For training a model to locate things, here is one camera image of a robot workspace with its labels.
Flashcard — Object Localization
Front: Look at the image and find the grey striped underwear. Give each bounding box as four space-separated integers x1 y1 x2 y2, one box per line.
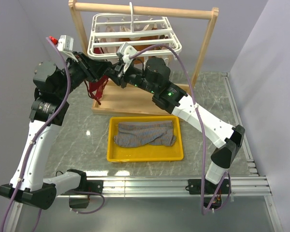
113 120 176 148

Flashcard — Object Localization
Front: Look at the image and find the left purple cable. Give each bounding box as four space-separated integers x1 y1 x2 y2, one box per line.
0 37 106 232

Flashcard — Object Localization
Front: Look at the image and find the yellow plastic tray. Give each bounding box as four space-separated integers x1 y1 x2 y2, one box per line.
107 116 184 163

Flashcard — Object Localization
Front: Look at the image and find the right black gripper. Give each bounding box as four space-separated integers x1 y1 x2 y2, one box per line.
105 61 158 95

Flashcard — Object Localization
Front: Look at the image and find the purple cable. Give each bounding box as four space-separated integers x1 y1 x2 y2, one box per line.
0 37 106 232
132 44 232 215

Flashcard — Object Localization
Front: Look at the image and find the orange underwear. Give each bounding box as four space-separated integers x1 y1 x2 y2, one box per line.
118 33 160 53

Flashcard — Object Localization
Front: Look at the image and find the red underwear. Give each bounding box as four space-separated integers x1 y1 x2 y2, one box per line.
84 47 109 106

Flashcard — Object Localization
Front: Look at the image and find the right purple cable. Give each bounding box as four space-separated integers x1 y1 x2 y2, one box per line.
132 44 232 215

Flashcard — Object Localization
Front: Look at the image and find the white plastic clip hanger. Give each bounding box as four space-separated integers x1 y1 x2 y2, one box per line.
87 12 182 62

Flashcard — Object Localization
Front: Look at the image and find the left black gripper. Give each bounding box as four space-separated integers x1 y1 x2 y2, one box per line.
56 51 112 98

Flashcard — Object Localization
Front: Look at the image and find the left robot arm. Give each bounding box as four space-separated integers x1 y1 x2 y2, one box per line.
0 52 112 210

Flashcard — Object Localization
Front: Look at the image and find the wooden hanging rack stand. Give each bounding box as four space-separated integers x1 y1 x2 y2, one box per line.
69 0 219 116

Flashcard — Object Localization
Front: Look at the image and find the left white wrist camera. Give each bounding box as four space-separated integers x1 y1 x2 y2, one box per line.
48 35 77 61

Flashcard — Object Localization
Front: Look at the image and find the aluminium mounting rail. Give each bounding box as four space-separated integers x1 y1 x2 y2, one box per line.
7 176 279 232

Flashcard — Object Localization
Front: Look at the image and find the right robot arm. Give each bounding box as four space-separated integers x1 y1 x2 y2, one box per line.
106 57 245 193

